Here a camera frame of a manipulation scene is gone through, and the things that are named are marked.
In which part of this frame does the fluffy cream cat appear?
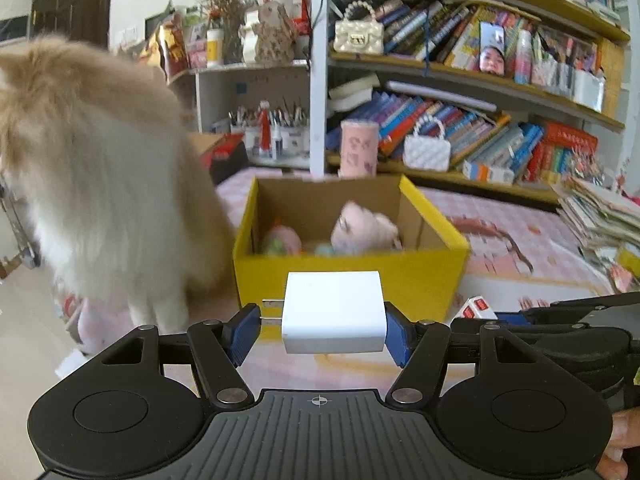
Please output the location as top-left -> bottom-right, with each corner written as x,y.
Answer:
1,35 -> 234,334

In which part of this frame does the stack of papers and booklets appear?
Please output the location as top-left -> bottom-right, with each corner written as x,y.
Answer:
556,177 -> 639,264

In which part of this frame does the white quilted pearl handbag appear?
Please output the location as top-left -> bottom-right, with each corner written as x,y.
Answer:
402,113 -> 451,172

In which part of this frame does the yellow cardboard box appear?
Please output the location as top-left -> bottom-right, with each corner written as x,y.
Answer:
233,174 -> 471,321

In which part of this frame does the pink cartoon cylinder cup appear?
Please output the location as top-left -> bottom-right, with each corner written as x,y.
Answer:
338,119 -> 380,179

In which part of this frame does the pink cartoon desk mat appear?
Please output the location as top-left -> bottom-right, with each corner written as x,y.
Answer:
214,167 -> 622,391

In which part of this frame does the white charger plug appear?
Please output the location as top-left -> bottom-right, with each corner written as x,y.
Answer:
262,271 -> 387,354

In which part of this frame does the person's hand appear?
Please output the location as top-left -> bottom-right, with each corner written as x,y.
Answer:
597,408 -> 640,480

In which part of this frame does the pink fuzzy chick toy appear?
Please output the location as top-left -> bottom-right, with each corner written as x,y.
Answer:
262,226 -> 303,256

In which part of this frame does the blue orange white carton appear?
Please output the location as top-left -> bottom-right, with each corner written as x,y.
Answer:
462,160 -> 515,185

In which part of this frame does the small white red box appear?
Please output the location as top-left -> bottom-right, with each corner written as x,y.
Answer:
448,296 -> 498,321

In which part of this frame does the yellow tape roll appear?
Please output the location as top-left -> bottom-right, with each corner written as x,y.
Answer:
615,245 -> 640,280

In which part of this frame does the wooden bookshelf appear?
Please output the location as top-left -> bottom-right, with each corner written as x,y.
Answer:
312,0 -> 639,174

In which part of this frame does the white pen holder box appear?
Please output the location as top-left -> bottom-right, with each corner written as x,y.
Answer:
573,70 -> 606,113

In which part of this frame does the cream pearl handbag upper shelf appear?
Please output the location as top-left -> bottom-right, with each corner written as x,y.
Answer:
333,0 -> 384,55

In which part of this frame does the red cartoon paper decoration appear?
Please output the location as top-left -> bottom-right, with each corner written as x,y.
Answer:
138,12 -> 190,84

